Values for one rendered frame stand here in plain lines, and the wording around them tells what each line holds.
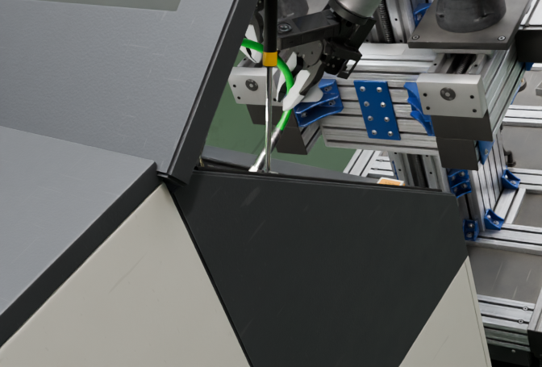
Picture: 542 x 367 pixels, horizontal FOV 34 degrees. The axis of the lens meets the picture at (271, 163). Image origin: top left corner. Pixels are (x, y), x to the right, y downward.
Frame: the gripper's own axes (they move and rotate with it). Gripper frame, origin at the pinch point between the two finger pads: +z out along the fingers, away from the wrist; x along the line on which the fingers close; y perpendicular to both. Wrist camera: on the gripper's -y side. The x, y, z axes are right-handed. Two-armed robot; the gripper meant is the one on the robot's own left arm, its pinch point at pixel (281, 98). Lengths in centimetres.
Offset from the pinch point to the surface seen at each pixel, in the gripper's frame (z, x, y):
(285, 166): 23.1, 13.3, 21.8
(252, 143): 105, 142, 120
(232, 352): 13, -45, -22
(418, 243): 8.0, -24.5, 23.3
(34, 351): 6, -51, -54
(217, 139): 115, 157, 113
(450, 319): 23, -28, 42
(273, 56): -18.1, -21.4, -23.2
